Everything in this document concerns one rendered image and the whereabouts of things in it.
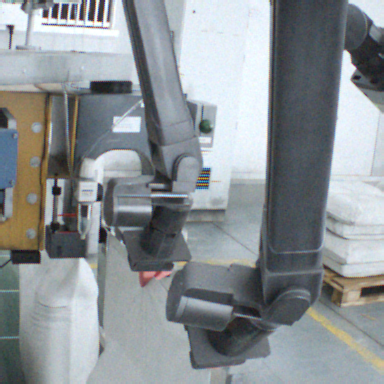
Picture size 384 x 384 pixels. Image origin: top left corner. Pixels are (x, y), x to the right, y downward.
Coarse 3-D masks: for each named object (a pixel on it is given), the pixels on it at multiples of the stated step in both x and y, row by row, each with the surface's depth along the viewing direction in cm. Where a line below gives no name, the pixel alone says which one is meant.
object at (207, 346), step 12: (192, 336) 75; (204, 336) 75; (216, 336) 74; (228, 336) 72; (192, 348) 74; (204, 348) 75; (216, 348) 75; (228, 348) 73; (240, 348) 72; (252, 348) 77; (264, 348) 77; (192, 360) 74; (204, 360) 74; (216, 360) 74; (228, 360) 75; (240, 360) 76
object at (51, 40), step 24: (96, 0) 383; (120, 0) 389; (0, 24) 362; (48, 24) 385; (72, 24) 391; (96, 24) 389; (48, 48) 380; (72, 48) 386; (96, 48) 392; (96, 168) 412
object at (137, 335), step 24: (120, 264) 119; (120, 288) 120; (144, 288) 109; (120, 312) 120; (144, 312) 109; (120, 336) 121; (144, 336) 109; (168, 336) 96; (120, 360) 118; (144, 360) 109; (168, 360) 96
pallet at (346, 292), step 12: (324, 264) 411; (324, 276) 394; (336, 276) 396; (372, 276) 396; (336, 288) 383; (348, 288) 377; (360, 288) 382; (336, 300) 382; (348, 300) 380; (360, 300) 387; (372, 300) 390
